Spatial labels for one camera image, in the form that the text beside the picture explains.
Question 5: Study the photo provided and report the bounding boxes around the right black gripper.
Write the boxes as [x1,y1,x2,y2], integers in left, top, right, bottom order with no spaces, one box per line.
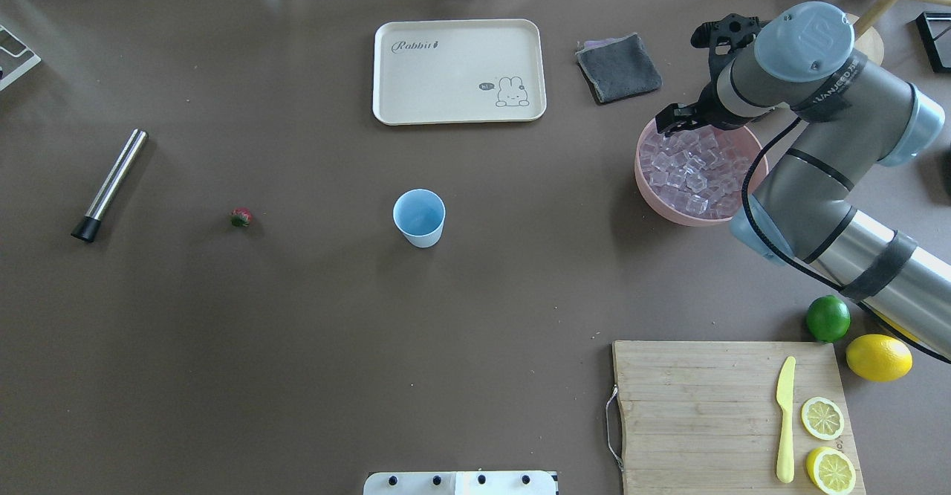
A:
[655,82,773,133]

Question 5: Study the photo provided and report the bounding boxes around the red strawberry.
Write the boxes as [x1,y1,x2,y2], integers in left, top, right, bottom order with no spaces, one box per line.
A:
[228,207,254,228]

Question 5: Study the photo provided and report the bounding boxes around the steel muddler black tip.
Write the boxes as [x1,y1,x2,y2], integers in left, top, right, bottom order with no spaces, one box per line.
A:
[71,129,149,243]

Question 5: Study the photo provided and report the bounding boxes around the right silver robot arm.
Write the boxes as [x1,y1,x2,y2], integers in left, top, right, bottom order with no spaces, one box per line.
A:
[655,1,950,362]

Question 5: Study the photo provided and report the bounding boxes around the ice cubes pile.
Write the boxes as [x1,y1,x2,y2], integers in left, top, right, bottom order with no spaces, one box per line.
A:
[640,125,751,219]

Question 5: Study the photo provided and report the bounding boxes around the light blue plastic cup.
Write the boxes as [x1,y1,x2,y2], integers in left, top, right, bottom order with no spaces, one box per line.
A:
[392,188,446,248]

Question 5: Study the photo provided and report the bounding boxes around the pink bowl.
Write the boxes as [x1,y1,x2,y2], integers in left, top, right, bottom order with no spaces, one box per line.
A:
[634,106,770,227]

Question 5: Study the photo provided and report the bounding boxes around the grey folded cloth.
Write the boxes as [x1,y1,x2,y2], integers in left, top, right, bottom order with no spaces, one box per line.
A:
[575,32,663,103]

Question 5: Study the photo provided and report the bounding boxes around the wooden glass stand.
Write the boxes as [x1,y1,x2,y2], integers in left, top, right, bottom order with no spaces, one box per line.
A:
[847,0,951,65]

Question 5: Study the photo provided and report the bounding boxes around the cream rabbit tray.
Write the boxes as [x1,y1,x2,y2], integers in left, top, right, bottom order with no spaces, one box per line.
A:
[371,19,547,126]

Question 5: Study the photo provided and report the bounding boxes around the green lime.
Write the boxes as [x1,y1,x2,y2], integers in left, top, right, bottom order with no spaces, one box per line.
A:
[805,295,851,343]

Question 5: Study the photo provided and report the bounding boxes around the wooden cutting board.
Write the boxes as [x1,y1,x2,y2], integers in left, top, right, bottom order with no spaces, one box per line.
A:
[611,340,866,494]

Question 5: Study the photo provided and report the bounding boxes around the yellow lemon near lime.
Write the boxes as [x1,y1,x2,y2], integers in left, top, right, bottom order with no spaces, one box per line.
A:
[845,334,913,382]

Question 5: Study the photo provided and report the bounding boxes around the lemon half upper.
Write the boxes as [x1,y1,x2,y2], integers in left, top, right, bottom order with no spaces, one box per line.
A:
[799,396,845,441]

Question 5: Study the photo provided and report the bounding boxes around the lemon half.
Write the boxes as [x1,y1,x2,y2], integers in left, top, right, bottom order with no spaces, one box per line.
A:
[805,447,858,494]
[799,396,845,441]

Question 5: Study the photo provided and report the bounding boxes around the yellow plastic knife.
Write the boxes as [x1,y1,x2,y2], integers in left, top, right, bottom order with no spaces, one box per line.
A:
[775,356,797,484]

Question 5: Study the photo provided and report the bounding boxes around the lemon half lower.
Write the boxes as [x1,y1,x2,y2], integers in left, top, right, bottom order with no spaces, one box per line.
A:
[805,447,858,494]

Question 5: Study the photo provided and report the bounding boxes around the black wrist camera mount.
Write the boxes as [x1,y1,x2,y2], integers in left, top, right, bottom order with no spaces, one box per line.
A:
[690,13,770,80]

